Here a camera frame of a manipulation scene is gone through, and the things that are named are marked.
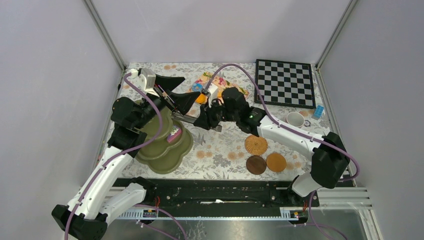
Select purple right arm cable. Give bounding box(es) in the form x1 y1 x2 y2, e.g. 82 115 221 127
205 63 361 240

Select blue donut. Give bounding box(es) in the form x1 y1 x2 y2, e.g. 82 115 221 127
191 82 203 92

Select blue toy brick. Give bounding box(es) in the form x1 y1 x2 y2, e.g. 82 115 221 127
312 105 325 120

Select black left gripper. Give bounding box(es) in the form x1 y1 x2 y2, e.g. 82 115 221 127
134 74 201 129

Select floral serving tray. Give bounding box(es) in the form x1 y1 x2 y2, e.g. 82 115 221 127
187 72 250 101

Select black grey chessboard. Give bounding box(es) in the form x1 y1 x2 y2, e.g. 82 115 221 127
254 59 316 109

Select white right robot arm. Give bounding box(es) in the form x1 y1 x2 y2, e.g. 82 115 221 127
185 87 351 206

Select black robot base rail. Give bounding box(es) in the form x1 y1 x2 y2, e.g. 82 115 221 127
112 177 320 218

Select aluminium corner post left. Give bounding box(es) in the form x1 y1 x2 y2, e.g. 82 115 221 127
82 0 127 72

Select dark brown wooden coaster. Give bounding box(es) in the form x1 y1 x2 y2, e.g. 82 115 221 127
246 155 267 175

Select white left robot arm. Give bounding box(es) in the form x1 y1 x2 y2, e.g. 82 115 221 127
51 69 188 240

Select woven rattan coaster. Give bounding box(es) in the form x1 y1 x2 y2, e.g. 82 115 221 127
244 135 268 156

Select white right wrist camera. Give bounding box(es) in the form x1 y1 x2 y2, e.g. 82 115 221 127
206 83 219 100

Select light brown wooden coaster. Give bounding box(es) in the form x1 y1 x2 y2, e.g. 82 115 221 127
266 152 287 173

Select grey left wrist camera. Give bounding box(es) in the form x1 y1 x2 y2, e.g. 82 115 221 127
129 68 158 96

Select aluminium corner post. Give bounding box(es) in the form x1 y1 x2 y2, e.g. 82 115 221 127
315 0 359 70
82 0 127 72

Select orange round tart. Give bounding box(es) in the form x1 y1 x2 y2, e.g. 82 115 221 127
195 93 207 104

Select floral tablecloth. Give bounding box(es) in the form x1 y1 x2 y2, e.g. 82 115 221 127
119 62 334 181

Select aluminium corner post right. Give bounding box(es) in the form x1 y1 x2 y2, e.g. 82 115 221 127
315 0 359 70

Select green tiered dessert stand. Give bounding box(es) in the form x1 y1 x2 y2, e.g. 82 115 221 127
135 108 193 175

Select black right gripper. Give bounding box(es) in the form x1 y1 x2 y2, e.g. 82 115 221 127
193 96 239 131

